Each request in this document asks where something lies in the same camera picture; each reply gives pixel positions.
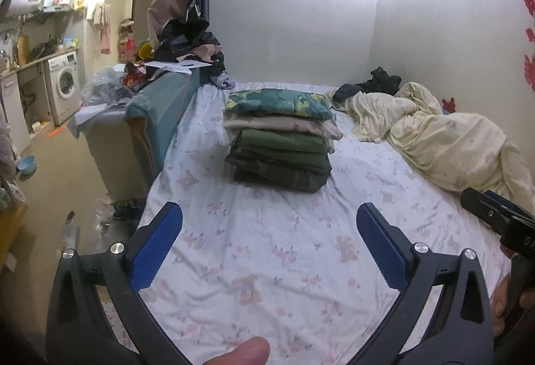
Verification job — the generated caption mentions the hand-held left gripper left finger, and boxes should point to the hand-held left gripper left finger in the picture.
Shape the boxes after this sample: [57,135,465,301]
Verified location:
[45,201,193,365]

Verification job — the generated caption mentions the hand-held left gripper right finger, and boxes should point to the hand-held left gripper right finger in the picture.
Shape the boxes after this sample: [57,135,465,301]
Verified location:
[356,203,497,365]

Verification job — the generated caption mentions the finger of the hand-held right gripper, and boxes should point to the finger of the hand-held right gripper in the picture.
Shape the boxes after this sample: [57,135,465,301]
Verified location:
[460,187,510,237]
[484,190,535,224]

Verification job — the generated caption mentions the green floral shorts pants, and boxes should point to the green floral shorts pants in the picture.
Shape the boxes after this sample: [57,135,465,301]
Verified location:
[224,88,334,123]

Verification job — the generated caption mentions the dark green folded pants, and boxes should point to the dark green folded pants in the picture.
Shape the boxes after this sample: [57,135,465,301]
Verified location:
[225,156,333,179]

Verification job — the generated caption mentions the olive green folded pants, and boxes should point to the olive green folded pants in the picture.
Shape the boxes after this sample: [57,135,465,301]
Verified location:
[228,143,332,167]
[234,127,336,155]

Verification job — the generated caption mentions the beige printed folded pants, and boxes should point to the beige printed folded pants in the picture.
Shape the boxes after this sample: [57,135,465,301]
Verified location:
[223,114,344,141]

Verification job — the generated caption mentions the person's right hand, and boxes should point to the person's right hand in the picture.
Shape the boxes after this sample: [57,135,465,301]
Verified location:
[490,246,516,337]

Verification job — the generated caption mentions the person's left hand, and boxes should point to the person's left hand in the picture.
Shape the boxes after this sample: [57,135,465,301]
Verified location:
[201,337,272,365]

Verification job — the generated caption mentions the cream printed duvet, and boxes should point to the cream printed duvet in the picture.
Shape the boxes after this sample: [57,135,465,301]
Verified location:
[328,81,535,198]

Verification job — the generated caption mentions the plastic bottle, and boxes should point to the plastic bottle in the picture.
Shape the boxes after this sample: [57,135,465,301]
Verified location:
[61,211,81,252]

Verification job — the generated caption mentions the white floral bed sheet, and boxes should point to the white floral bed sheet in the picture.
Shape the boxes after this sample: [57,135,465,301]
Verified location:
[98,76,519,365]

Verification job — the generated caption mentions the yellow box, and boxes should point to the yellow box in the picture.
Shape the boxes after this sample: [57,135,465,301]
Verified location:
[0,202,30,265]

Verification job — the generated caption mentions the blue bowl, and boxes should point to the blue bowl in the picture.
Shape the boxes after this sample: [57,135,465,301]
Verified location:
[16,155,38,176]

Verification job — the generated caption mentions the black garment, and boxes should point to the black garment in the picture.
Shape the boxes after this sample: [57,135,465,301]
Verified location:
[332,66,403,102]

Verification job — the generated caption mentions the clear plastic bags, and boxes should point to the clear plastic bags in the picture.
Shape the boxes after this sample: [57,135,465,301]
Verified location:
[79,66,134,106]

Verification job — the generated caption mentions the white paper sheet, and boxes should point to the white paper sheet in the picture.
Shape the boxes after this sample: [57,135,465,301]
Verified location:
[144,60,214,70]

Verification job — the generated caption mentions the white washing machine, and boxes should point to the white washing machine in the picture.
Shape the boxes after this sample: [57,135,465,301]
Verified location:
[43,50,82,127]

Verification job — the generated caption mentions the pile of dark clothes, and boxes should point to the pile of dark clothes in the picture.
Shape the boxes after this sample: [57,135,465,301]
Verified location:
[156,7,226,90]

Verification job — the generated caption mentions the pink hanging towel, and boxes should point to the pink hanging towel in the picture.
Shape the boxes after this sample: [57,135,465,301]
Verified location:
[86,2,112,55]

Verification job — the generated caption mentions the white water heater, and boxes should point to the white water heater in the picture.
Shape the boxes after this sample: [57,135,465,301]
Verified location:
[3,0,45,17]

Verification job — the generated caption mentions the red wall decoration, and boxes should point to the red wall decoration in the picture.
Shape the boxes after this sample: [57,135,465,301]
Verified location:
[516,0,535,94]

